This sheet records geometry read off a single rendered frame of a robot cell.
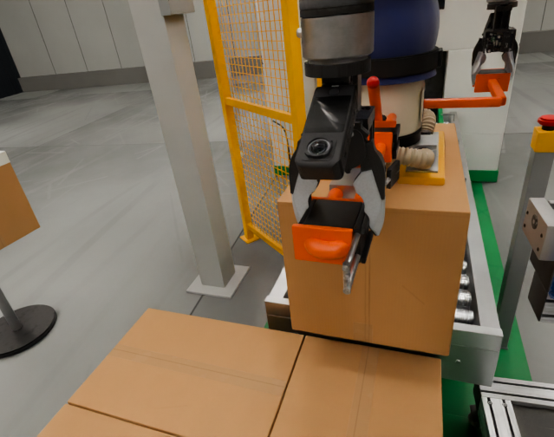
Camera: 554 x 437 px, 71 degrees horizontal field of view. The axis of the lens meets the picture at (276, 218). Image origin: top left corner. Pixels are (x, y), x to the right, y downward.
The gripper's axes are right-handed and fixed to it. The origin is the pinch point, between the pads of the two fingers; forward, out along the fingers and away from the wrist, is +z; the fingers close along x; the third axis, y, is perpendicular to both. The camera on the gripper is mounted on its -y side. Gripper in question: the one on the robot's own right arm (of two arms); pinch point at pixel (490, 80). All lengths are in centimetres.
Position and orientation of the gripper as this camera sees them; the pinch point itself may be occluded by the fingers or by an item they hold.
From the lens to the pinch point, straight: 135.0
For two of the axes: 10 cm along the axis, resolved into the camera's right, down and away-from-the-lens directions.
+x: 9.3, 0.7, -3.6
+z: 1.2, 8.6, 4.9
